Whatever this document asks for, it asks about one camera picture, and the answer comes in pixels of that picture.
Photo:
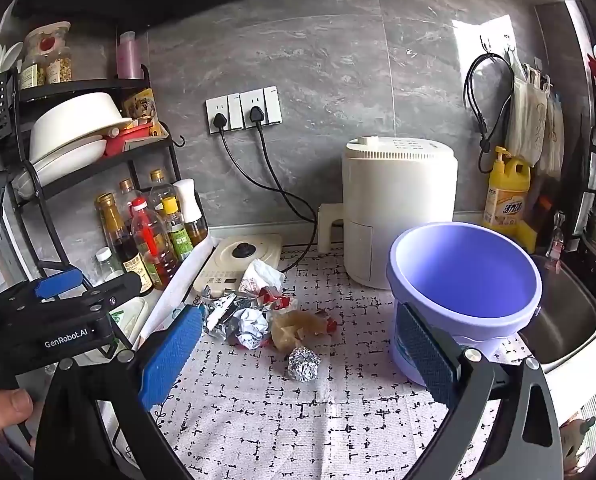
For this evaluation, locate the small red wrapper piece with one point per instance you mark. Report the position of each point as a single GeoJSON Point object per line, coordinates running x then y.
{"type": "Point", "coordinates": [330, 324]}

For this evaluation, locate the cream induction cooker base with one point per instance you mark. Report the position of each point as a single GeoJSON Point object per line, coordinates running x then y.
{"type": "Point", "coordinates": [238, 260]}

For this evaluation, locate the clear jar white lid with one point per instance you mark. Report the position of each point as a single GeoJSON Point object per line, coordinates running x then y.
{"type": "Point", "coordinates": [108, 262]}

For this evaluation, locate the steel sink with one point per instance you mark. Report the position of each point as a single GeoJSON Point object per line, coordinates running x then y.
{"type": "Point", "coordinates": [563, 310]}

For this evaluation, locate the dark sauce bottle gold cap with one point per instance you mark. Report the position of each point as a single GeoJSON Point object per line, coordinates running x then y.
{"type": "Point", "coordinates": [123, 255]}

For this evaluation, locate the translucent plastic container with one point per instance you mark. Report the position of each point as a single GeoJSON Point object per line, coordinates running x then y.
{"type": "Point", "coordinates": [128, 320]}

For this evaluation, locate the silver snack packet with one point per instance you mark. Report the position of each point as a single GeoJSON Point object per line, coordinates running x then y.
{"type": "Point", "coordinates": [220, 310]}

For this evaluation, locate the clear bottle gold cap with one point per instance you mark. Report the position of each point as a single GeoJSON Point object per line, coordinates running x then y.
{"type": "Point", "coordinates": [160, 185]}

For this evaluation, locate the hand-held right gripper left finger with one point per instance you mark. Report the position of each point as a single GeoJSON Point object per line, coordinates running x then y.
{"type": "Point", "coordinates": [170, 355]}

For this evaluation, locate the white wall socket panel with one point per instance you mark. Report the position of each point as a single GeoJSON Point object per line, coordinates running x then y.
{"type": "Point", "coordinates": [243, 107]}

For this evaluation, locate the hanging white bags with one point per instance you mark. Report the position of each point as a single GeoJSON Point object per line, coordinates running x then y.
{"type": "Point", "coordinates": [533, 120]}

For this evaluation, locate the white plate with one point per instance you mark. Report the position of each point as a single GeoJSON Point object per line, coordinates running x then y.
{"type": "Point", "coordinates": [63, 160]}

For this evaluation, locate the red and white paper wrapper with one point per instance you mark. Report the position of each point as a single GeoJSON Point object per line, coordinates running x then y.
{"type": "Point", "coordinates": [278, 300]}

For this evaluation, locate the yellow snack packet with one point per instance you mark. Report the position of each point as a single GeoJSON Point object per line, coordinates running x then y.
{"type": "Point", "coordinates": [140, 102]}

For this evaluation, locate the foil ball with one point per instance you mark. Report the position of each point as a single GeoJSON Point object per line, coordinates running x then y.
{"type": "Point", "coordinates": [303, 364]}

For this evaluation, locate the black and white patterned mat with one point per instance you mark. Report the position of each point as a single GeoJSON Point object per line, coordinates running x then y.
{"type": "Point", "coordinates": [278, 420]}

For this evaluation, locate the black metal kitchen rack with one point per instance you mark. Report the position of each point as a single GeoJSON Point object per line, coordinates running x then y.
{"type": "Point", "coordinates": [168, 152]}

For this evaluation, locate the purple plastic bucket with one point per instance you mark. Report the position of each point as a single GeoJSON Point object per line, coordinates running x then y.
{"type": "Point", "coordinates": [458, 270]}

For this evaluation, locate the yellow detergent bottle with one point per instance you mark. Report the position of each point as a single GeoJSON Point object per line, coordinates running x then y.
{"type": "Point", "coordinates": [505, 195]}

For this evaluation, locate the white top oil dispenser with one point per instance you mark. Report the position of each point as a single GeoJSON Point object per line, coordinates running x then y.
{"type": "Point", "coordinates": [190, 205]}

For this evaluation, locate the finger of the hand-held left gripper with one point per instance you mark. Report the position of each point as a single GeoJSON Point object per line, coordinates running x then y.
{"type": "Point", "coordinates": [120, 290]}
{"type": "Point", "coordinates": [58, 282]}

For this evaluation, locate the brown paper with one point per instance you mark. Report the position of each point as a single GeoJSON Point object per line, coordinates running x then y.
{"type": "Point", "coordinates": [295, 330]}

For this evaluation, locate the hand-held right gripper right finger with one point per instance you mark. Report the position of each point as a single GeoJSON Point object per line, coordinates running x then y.
{"type": "Point", "coordinates": [425, 355]}

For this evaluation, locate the glass jar with grains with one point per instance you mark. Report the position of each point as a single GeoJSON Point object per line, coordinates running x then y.
{"type": "Point", "coordinates": [59, 65]}
{"type": "Point", "coordinates": [32, 72]}

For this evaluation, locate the person's left hand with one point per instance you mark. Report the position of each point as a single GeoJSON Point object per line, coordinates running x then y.
{"type": "Point", "coordinates": [3, 407]}

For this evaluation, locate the oil bottle red cap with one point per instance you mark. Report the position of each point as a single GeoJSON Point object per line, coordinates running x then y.
{"type": "Point", "coordinates": [153, 245]}

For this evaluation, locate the white air fryer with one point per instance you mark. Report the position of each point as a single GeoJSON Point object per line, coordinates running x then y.
{"type": "Point", "coordinates": [398, 200]}

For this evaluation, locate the pink bottle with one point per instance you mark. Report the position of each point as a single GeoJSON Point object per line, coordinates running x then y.
{"type": "Point", "coordinates": [129, 57]}

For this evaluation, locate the green label bottle yellow cap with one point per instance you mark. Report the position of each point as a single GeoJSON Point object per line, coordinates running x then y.
{"type": "Point", "coordinates": [178, 232]}

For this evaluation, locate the white spoons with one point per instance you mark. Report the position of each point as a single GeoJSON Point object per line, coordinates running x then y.
{"type": "Point", "coordinates": [5, 57]}

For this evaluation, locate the red plastic dish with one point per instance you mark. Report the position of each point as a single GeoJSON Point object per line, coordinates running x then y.
{"type": "Point", "coordinates": [128, 137]}

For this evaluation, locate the white bowl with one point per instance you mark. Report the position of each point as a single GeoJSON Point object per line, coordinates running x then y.
{"type": "Point", "coordinates": [73, 120]}

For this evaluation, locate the black power plug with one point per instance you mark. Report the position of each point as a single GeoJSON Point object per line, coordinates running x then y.
{"type": "Point", "coordinates": [220, 120]}
{"type": "Point", "coordinates": [255, 115]}

